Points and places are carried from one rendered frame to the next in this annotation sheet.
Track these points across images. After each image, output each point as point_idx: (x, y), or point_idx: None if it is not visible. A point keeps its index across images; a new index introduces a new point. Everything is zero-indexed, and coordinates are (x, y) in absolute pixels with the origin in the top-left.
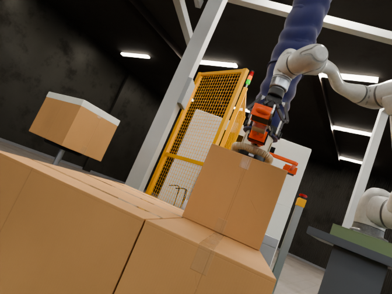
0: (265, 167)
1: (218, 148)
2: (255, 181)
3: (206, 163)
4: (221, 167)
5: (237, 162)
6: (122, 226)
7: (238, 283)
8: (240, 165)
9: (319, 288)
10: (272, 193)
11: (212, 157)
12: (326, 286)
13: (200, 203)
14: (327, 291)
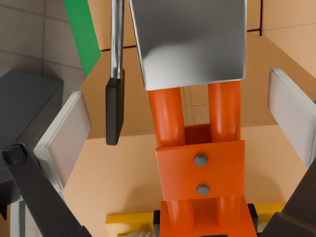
0: (122, 126)
1: None
2: (143, 99)
3: (312, 82)
4: (261, 90)
5: None
6: None
7: None
8: (206, 106)
9: (18, 138)
10: (90, 96)
11: (312, 94)
12: (5, 139)
13: (247, 48)
14: (5, 135)
